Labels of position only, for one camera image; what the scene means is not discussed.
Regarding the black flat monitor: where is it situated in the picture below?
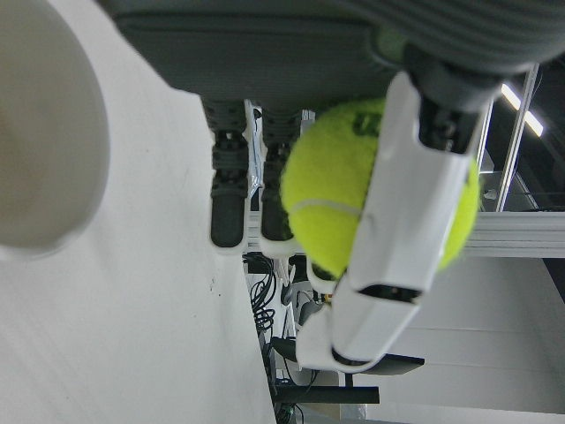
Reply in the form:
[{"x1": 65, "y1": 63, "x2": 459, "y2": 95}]
[{"x1": 339, "y1": 352, "x2": 426, "y2": 377}]

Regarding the ceiling strip light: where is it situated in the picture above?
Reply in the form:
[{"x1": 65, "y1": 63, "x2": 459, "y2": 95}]
[{"x1": 500, "y1": 81, "x2": 545, "y2": 138}]

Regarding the white round bowl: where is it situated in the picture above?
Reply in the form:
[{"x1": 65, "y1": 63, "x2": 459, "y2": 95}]
[{"x1": 0, "y1": 0, "x2": 110, "y2": 263}]

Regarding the left robot dexterous hand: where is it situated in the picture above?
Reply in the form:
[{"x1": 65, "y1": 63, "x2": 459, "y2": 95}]
[{"x1": 95, "y1": 0, "x2": 565, "y2": 372}]

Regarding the aluminium extrusion frame beam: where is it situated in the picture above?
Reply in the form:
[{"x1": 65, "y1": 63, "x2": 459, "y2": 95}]
[{"x1": 246, "y1": 210, "x2": 565, "y2": 259}]

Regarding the black cable bundle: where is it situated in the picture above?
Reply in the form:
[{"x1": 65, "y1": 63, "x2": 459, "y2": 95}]
[{"x1": 246, "y1": 252, "x2": 277, "y2": 332}]

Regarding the yellow-green tennis ball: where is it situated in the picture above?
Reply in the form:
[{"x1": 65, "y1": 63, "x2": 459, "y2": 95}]
[{"x1": 280, "y1": 96, "x2": 481, "y2": 280}]

